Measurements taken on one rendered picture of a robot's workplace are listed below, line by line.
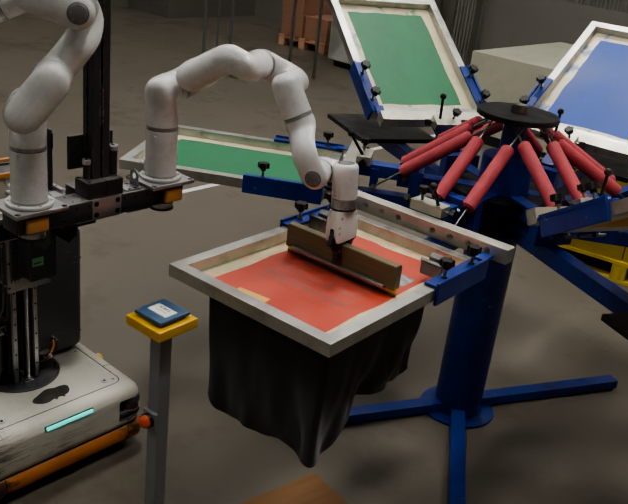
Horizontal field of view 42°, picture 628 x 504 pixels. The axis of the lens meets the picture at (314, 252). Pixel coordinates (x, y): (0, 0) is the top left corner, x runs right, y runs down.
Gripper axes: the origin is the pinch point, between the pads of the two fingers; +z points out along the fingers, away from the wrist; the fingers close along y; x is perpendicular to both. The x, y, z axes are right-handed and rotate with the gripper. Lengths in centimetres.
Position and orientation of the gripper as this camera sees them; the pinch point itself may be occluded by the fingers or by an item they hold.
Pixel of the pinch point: (340, 256)
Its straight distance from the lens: 245.3
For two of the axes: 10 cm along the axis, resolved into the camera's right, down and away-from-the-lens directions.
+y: -6.3, 2.5, -7.3
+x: 7.8, 2.6, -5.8
